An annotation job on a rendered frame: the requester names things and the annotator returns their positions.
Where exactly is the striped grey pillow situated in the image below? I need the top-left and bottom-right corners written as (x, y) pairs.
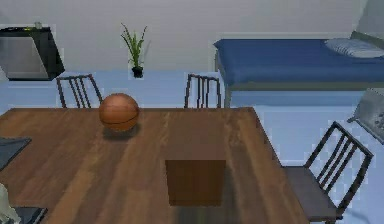
top-left (324, 37), bottom-right (384, 59)

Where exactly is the brown wooden table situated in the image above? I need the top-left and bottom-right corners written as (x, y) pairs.
top-left (0, 106), bottom-right (310, 224)

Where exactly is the brown wooden box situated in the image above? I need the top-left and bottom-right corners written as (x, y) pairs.
top-left (164, 143), bottom-right (227, 207)

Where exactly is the green house plant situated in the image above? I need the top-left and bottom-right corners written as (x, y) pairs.
top-left (120, 22), bottom-right (148, 79)

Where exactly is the pale green statue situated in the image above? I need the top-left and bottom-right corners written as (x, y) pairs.
top-left (0, 182), bottom-right (22, 224)

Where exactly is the dark grey laptop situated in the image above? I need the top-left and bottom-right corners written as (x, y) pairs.
top-left (0, 136), bottom-right (33, 172)

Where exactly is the grey flat object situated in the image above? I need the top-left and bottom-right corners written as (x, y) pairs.
top-left (346, 88), bottom-right (384, 145)

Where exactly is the dark slatted chair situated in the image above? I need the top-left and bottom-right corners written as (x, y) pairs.
top-left (55, 73), bottom-right (104, 109)
top-left (281, 120), bottom-right (375, 224)
top-left (183, 73), bottom-right (223, 109)

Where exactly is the black cabinet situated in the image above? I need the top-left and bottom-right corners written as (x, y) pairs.
top-left (0, 26), bottom-right (66, 82)

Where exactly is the dark grey flat book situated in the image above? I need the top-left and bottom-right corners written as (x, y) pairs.
top-left (13, 206), bottom-right (49, 224)

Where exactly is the blue bed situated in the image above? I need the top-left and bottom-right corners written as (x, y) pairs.
top-left (213, 31), bottom-right (384, 108)

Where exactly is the orange basketball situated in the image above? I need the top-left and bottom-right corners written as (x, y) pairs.
top-left (98, 92), bottom-right (141, 132)

